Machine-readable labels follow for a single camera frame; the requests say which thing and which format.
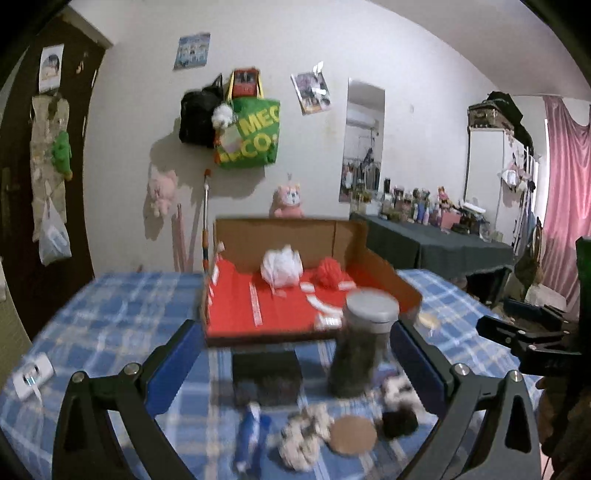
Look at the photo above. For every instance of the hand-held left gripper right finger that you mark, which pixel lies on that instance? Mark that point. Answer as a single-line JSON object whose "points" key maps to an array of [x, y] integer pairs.
{"points": [[415, 364]]}

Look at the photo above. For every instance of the white power strip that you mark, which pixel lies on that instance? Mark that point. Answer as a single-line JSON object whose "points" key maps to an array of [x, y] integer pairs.
{"points": [[32, 374]]}

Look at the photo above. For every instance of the pink curtain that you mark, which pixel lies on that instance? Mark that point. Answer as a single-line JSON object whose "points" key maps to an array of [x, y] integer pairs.
{"points": [[568, 184]]}

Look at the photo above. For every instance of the white plastic bag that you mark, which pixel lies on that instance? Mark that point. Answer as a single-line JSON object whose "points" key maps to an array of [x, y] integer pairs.
{"points": [[54, 240]]}

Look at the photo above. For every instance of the blue tissue packet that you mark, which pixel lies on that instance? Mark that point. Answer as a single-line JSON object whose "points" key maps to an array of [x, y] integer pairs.
{"points": [[251, 436]]}

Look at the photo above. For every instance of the black fluffy scrunchie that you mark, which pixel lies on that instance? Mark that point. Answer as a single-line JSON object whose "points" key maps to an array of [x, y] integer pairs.
{"points": [[399, 424]]}

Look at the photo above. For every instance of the green tote bag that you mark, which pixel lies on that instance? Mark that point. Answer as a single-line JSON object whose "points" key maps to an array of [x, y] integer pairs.
{"points": [[256, 138]]}

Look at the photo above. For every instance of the cream hanging cloth organizer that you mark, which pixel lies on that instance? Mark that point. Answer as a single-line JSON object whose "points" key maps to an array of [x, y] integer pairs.
{"points": [[44, 138]]}

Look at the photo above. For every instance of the white wardrobe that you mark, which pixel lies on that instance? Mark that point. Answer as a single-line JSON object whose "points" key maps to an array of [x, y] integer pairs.
{"points": [[485, 170]]}

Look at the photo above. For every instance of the cardboard box with red lining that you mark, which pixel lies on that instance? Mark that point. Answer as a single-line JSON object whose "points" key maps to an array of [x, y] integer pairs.
{"points": [[277, 318]]}

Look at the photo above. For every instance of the small tan round pad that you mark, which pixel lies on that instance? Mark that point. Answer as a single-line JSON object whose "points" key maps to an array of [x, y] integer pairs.
{"points": [[428, 321]]}

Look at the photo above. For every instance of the dark storage case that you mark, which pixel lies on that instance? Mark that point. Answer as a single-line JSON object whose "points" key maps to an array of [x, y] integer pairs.
{"points": [[485, 116]]}

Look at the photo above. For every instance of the pink sticks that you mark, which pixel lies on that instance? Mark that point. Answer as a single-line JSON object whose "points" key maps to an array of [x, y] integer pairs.
{"points": [[181, 240]]}

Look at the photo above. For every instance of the red bath pouf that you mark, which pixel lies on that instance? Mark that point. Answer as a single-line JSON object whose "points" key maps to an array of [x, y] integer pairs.
{"points": [[331, 273]]}

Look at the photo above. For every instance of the cream scrunchie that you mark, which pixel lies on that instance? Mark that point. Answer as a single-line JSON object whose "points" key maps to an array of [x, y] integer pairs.
{"points": [[300, 443]]}

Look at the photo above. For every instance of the brown round pad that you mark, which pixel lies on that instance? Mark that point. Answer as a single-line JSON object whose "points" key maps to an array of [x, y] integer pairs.
{"points": [[353, 436]]}

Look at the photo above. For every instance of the wall photo poster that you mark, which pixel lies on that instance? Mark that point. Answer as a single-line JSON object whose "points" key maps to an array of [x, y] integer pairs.
{"points": [[311, 92]]}

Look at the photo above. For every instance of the black bag on wardrobe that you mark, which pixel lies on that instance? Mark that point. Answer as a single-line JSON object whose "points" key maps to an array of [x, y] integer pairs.
{"points": [[508, 108]]}

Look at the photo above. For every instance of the green plush toy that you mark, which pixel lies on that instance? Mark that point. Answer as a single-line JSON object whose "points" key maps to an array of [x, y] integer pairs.
{"points": [[62, 154]]}

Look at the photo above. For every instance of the white fluffy scrunchie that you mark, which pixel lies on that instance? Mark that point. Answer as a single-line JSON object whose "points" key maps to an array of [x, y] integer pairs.
{"points": [[397, 392]]}

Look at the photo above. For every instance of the white plush pompom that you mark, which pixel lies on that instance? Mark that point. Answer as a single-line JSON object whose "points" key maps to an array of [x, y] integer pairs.
{"points": [[224, 116]]}

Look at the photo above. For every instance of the red and black box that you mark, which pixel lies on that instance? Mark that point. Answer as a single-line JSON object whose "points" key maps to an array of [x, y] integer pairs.
{"points": [[243, 83]]}

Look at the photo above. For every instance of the white bath pouf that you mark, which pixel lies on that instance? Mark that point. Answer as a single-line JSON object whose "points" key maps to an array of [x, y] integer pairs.
{"points": [[280, 267]]}

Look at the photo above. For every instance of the door photo print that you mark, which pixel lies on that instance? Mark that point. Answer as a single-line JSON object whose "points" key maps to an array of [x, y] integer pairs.
{"points": [[51, 67]]}

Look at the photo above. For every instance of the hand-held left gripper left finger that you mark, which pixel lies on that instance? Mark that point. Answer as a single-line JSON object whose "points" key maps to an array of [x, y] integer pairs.
{"points": [[171, 369]]}

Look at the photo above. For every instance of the wall mirror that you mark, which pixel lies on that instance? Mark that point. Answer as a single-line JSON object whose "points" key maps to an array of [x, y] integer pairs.
{"points": [[362, 138]]}

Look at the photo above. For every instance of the white clothes rack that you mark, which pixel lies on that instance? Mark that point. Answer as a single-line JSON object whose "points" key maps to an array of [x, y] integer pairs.
{"points": [[524, 184]]}

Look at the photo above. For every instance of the plain pink plush toy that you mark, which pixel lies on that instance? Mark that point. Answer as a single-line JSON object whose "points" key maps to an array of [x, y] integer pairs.
{"points": [[161, 191]]}

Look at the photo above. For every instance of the dark covered side table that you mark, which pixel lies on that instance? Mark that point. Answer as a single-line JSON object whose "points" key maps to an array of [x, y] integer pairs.
{"points": [[429, 249]]}

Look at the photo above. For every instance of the blue wall poster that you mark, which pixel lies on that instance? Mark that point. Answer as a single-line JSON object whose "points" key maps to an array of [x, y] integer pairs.
{"points": [[192, 50]]}

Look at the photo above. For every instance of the blue plaid blanket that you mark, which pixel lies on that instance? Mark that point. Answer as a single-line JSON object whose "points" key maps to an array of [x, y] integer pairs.
{"points": [[124, 318]]}

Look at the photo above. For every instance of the dark jar with grey lid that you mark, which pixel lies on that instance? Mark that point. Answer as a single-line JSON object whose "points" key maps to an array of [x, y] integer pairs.
{"points": [[360, 350]]}

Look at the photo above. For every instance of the pink plush toy white face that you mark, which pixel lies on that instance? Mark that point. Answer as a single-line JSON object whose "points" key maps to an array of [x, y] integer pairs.
{"points": [[288, 201]]}

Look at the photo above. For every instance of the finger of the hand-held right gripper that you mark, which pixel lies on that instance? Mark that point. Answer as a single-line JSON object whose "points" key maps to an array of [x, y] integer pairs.
{"points": [[531, 341], [535, 310]]}

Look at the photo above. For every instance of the row of bottles and figurines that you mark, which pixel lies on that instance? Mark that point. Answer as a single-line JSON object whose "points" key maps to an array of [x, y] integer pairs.
{"points": [[415, 207]]}

